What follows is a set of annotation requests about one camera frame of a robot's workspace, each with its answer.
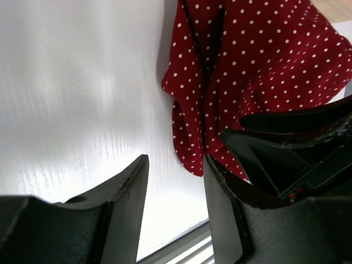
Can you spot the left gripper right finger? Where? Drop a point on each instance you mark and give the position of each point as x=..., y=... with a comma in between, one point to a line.
x=250, y=226

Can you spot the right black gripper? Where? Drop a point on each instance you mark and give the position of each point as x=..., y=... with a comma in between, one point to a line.
x=298, y=153

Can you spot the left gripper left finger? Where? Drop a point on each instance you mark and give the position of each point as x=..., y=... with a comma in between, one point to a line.
x=101, y=225

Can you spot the red polka dot cloth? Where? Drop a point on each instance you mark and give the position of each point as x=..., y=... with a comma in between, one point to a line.
x=232, y=58

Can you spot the wooden clothes rack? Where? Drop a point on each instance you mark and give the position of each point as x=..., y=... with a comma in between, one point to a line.
x=336, y=11

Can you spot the aluminium mounting rail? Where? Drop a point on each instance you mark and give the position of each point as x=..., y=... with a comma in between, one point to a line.
x=194, y=246

